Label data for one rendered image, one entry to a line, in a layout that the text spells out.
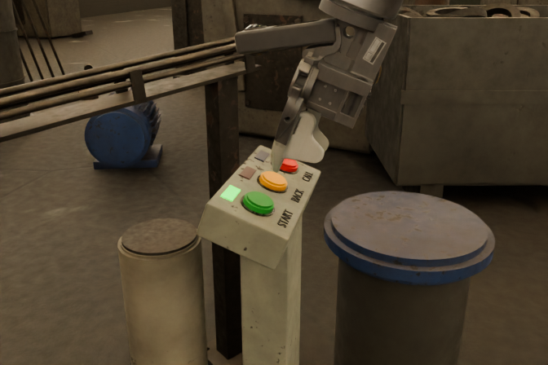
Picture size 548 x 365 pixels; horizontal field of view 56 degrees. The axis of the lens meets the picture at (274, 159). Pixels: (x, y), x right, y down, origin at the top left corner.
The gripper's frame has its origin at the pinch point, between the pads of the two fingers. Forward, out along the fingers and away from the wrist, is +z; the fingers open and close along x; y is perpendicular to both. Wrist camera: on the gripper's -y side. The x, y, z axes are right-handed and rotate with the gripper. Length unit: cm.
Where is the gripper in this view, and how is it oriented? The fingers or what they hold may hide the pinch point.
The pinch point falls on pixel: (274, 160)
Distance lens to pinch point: 63.4
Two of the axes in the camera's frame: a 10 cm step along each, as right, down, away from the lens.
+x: 2.4, -3.3, 9.1
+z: -3.3, 8.5, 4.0
